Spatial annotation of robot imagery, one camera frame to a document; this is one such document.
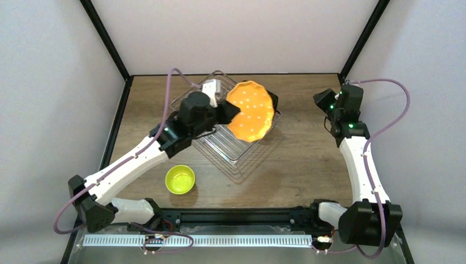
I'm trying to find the right black frame post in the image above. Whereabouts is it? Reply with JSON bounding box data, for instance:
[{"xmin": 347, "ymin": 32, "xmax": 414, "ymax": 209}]
[{"xmin": 337, "ymin": 0, "xmax": 390, "ymax": 83}]

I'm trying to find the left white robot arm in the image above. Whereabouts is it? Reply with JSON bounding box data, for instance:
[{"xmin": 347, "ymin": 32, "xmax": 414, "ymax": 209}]
[{"xmin": 68, "ymin": 91, "xmax": 241, "ymax": 233}]

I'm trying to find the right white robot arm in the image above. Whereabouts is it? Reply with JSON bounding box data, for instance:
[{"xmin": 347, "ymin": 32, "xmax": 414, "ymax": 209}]
[{"xmin": 313, "ymin": 84, "xmax": 403, "ymax": 247}]

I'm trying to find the yellow-green small bowl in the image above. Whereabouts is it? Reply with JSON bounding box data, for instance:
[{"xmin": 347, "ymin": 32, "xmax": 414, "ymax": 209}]
[{"xmin": 165, "ymin": 165, "xmax": 196, "ymax": 195}]

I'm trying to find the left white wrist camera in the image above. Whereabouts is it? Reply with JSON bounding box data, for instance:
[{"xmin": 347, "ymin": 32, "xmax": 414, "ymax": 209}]
[{"xmin": 201, "ymin": 79, "xmax": 227, "ymax": 109}]

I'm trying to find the white slotted cable duct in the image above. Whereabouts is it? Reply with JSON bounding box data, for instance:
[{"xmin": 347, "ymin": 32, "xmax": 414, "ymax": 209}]
[{"xmin": 81, "ymin": 234, "xmax": 313, "ymax": 248}]

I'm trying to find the black floral square plate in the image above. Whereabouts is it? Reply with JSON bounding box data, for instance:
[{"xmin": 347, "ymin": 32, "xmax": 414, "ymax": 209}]
[{"xmin": 267, "ymin": 90, "xmax": 279, "ymax": 116}]

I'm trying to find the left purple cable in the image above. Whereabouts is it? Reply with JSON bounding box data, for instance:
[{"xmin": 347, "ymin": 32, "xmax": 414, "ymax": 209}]
[{"xmin": 53, "ymin": 68, "xmax": 203, "ymax": 255}]

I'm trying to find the left black frame post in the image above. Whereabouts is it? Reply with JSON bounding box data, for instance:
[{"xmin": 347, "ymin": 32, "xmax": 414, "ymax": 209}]
[{"xmin": 80, "ymin": 0, "xmax": 130, "ymax": 81}]

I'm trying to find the black frame post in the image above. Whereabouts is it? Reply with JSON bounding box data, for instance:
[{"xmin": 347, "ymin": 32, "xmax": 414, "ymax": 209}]
[
  {"xmin": 337, "ymin": 0, "xmax": 390, "ymax": 83},
  {"xmin": 80, "ymin": 0, "xmax": 130, "ymax": 81}
]

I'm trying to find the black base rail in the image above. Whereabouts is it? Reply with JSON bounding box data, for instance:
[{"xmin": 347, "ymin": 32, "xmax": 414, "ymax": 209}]
[{"xmin": 74, "ymin": 207, "xmax": 400, "ymax": 234}]

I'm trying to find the orange plate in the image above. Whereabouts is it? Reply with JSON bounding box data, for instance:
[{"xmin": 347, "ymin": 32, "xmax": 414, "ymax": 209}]
[{"xmin": 226, "ymin": 81, "xmax": 275, "ymax": 142}]

